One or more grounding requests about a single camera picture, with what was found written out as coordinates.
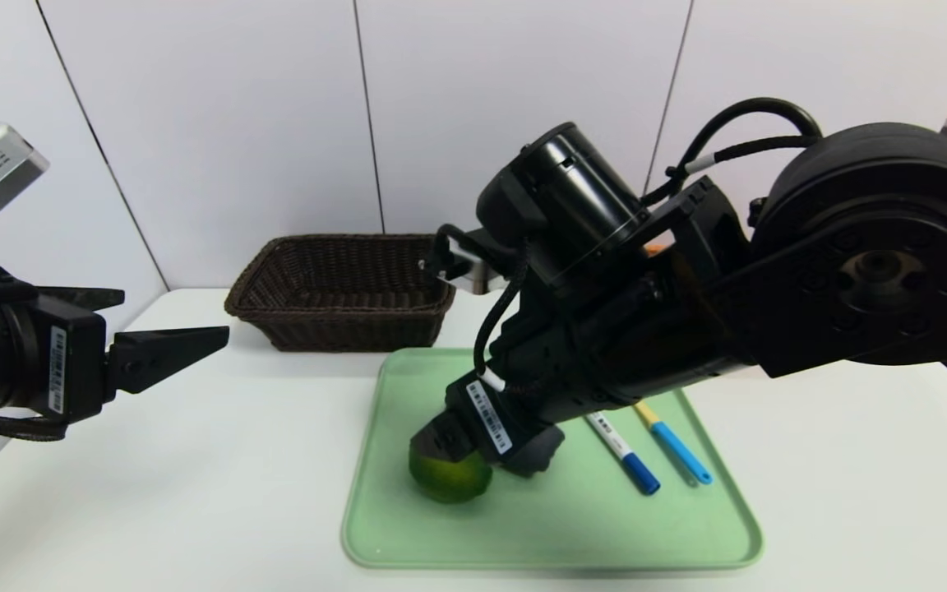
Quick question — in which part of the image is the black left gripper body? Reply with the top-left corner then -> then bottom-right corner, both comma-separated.
0,294 -> 108,424

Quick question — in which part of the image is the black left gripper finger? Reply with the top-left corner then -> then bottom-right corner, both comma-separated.
102,325 -> 230,403
35,286 -> 126,312

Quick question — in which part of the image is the green lime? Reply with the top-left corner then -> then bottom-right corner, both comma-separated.
408,436 -> 492,504

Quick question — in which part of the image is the white marker with blue cap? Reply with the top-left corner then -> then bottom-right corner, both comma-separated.
584,411 -> 661,496

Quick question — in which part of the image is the dark brown wicker basket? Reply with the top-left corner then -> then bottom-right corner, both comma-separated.
224,234 -> 456,353

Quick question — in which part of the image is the light green plastic tray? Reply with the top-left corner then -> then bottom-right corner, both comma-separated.
341,347 -> 764,570

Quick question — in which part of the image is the black cable with white tag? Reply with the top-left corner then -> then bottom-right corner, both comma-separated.
0,407 -> 67,445

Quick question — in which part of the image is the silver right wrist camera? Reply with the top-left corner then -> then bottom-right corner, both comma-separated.
420,224 -> 495,295

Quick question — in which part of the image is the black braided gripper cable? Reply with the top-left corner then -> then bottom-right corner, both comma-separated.
473,238 -> 534,387

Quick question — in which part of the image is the wooden spoon with blue handle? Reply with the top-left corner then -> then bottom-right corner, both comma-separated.
634,400 -> 713,486

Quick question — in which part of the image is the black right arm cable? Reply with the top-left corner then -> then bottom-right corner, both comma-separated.
642,97 -> 824,206

